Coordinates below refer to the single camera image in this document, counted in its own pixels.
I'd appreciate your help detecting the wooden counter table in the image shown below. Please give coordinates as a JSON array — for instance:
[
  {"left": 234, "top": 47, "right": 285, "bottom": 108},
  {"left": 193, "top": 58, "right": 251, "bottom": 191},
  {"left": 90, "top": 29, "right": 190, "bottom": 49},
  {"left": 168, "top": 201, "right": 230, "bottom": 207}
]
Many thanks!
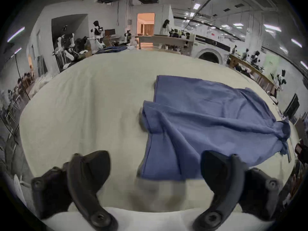
[{"left": 135, "top": 34, "right": 196, "bottom": 55}]

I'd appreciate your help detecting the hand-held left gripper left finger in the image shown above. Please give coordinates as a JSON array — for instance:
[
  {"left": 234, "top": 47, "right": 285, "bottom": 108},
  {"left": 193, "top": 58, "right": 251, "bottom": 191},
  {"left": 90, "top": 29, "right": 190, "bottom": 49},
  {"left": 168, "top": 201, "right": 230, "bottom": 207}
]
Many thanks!
[{"left": 31, "top": 150, "right": 119, "bottom": 231}]

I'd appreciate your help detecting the blue shirt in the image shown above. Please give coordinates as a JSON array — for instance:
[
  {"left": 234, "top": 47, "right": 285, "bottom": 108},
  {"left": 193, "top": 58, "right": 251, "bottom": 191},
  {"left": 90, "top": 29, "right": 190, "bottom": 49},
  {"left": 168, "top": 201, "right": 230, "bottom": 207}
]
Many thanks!
[{"left": 141, "top": 75, "right": 291, "bottom": 181}]

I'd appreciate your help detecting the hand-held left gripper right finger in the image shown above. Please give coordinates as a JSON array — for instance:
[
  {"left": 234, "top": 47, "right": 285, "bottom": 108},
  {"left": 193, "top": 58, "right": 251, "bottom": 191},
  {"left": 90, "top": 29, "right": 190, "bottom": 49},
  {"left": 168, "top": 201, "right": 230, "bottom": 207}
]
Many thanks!
[{"left": 192, "top": 150, "right": 283, "bottom": 231}]

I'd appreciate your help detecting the row of tables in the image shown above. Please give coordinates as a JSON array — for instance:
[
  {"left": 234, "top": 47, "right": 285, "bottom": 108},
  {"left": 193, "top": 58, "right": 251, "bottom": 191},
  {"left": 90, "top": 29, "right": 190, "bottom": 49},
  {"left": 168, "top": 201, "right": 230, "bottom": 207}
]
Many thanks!
[{"left": 227, "top": 53, "right": 279, "bottom": 98}]

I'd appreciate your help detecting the bed with beige sheet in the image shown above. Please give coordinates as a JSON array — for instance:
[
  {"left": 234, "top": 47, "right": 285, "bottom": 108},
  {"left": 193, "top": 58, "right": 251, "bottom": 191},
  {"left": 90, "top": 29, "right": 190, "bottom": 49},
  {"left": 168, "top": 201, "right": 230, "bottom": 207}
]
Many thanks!
[{"left": 19, "top": 49, "right": 300, "bottom": 212}]

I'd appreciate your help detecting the white humanoid robot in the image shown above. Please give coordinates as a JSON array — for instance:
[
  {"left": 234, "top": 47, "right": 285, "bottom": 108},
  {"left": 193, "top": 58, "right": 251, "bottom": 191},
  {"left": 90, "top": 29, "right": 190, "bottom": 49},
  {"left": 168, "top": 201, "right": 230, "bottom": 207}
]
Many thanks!
[{"left": 90, "top": 21, "right": 106, "bottom": 50}]

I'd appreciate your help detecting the white washing machine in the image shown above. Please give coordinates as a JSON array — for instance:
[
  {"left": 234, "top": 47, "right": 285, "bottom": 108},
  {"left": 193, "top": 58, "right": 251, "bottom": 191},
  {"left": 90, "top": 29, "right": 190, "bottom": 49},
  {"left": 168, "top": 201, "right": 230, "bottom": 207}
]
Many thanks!
[{"left": 191, "top": 36, "right": 231, "bottom": 65}]

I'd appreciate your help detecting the black tripod stand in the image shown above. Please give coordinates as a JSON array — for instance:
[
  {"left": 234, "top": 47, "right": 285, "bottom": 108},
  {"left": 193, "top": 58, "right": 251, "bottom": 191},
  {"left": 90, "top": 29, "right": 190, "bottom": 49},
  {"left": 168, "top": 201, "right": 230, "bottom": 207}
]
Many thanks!
[{"left": 14, "top": 53, "right": 31, "bottom": 101}]

